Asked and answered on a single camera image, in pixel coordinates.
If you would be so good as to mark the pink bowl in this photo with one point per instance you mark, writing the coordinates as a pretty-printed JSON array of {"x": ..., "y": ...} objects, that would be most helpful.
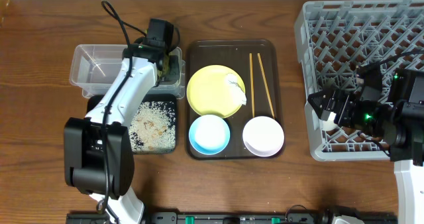
[{"x": 263, "y": 136}]

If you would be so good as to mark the black waste tray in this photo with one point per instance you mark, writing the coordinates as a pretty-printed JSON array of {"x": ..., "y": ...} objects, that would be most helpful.
[{"x": 165, "y": 99}]

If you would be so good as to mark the grey dishwasher rack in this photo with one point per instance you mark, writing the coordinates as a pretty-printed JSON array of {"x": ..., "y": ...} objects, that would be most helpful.
[{"x": 333, "y": 38}]

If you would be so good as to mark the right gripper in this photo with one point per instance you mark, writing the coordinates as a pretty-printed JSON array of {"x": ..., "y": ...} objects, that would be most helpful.
[{"x": 330, "y": 104}]

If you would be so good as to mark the spilled rice pile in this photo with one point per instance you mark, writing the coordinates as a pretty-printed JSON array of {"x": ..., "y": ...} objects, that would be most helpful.
[{"x": 154, "y": 126}]

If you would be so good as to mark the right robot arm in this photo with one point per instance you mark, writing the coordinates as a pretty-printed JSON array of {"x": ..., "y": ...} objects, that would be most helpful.
[{"x": 399, "y": 123}]

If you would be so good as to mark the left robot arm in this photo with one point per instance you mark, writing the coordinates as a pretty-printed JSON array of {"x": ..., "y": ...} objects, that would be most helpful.
[{"x": 98, "y": 158}]

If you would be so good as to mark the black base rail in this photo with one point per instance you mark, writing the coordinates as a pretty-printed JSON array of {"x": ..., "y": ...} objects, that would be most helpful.
[{"x": 295, "y": 214}]

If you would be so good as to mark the wooden chopstick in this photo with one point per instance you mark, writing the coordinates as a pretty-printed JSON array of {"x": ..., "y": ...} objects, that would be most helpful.
[
  {"x": 266, "y": 85},
  {"x": 251, "y": 84}
]

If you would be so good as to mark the clear plastic bin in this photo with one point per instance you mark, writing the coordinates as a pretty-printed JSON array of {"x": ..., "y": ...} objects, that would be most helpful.
[{"x": 95, "y": 67}]

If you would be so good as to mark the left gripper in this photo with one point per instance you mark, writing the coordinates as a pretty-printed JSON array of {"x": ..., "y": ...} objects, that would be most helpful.
[{"x": 164, "y": 69}]

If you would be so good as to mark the yellow round plate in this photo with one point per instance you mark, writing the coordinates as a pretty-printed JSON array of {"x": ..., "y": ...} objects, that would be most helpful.
[{"x": 208, "y": 92}]

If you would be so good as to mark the light blue bowl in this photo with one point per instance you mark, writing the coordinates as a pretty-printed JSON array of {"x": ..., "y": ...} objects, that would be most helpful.
[{"x": 209, "y": 135}]

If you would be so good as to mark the white tissue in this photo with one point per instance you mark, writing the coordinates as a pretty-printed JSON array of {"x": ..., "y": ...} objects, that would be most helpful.
[{"x": 237, "y": 93}]

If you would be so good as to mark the dark brown serving tray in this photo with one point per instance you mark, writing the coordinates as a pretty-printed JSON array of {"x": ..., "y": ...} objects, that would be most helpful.
[{"x": 235, "y": 55}]

